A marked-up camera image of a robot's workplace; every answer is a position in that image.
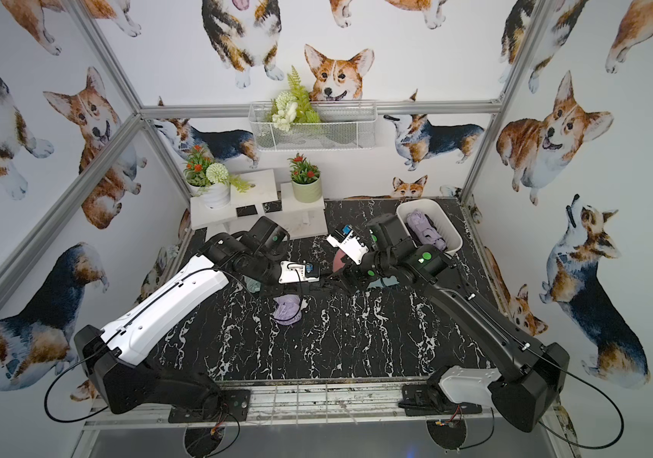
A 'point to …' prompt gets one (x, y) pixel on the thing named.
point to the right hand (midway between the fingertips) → (335, 267)
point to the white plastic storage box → (442, 220)
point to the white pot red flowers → (212, 179)
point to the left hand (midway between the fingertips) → (294, 272)
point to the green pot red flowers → (305, 179)
